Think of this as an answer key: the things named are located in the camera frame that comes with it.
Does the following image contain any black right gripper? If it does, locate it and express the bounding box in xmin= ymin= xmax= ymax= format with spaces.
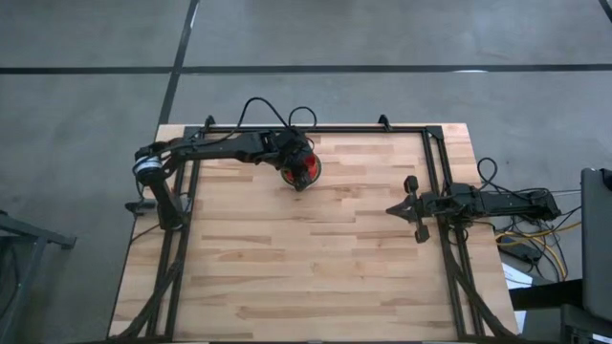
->
xmin=385 ymin=175 xmax=444 ymax=245

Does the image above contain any black bench bar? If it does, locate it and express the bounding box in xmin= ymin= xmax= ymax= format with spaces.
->
xmin=509 ymin=279 xmax=584 ymax=312

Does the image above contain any black metal table frame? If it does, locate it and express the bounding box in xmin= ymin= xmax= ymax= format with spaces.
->
xmin=108 ymin=114 xmax=520 ymax=343

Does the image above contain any dark box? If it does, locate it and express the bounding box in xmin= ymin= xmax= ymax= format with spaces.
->
xmin=559 ymin=303 xmax=612 ymax=344

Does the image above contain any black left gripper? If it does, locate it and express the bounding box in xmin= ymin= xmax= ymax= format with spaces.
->
xmin=273 ymin=128 xmax=315 ymax=192

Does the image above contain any black power brick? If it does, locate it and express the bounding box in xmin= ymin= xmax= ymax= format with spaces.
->
xmin=497 ymin=237 xmax=542 ymax=265

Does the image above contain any yellow cable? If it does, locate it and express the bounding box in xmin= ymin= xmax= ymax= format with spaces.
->
xmin=494 ymin=220 xmax=582 ymax=282

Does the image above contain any small black connector box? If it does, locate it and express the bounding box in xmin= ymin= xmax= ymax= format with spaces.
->
xmin=124 ymin=200 xmax=158 ymax=214

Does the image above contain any white paper sheet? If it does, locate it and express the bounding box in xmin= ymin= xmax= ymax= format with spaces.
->
xmin=501 ymin=262 xmax=536 ymax=290

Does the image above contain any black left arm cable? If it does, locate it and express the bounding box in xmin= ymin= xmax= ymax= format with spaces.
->
xmin=235 ymin=97 xmax=319 ymax=140

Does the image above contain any black looped cable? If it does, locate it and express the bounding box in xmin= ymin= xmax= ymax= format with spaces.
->
xmin=476 ymin=157 xmax=500 ymax=192

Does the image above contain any dark grey metal stand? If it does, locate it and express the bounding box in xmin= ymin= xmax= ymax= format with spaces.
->
xmin=0 ymin=209 xmax=77 ymax=344

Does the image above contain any grey equipment case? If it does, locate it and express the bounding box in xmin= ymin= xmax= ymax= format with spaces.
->
xmin=580 ymin=166 xmax=612 ymax=311

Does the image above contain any red plastic bowl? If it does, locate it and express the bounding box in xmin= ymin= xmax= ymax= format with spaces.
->
xmin=281 ymin=151 xmax=322 ymax=186

